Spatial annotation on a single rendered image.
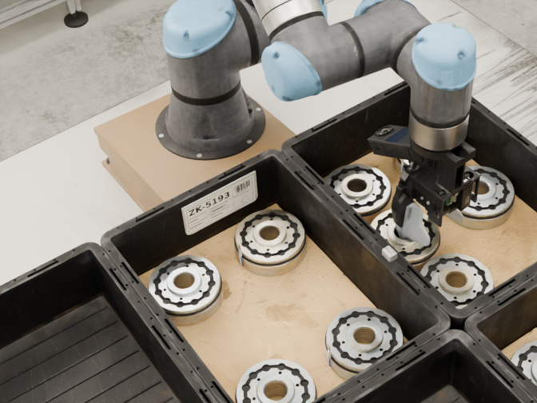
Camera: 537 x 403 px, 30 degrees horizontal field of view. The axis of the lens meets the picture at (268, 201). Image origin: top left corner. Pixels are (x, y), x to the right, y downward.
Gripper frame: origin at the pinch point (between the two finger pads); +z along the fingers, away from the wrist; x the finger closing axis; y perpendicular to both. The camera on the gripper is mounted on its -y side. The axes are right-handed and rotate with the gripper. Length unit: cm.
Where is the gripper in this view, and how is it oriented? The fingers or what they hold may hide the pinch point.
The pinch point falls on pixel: (417, 227)
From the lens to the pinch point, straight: 147.3
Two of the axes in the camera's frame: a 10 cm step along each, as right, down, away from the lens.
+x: 7.8, -4.8, 3.9
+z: 0.5, 6.8, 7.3
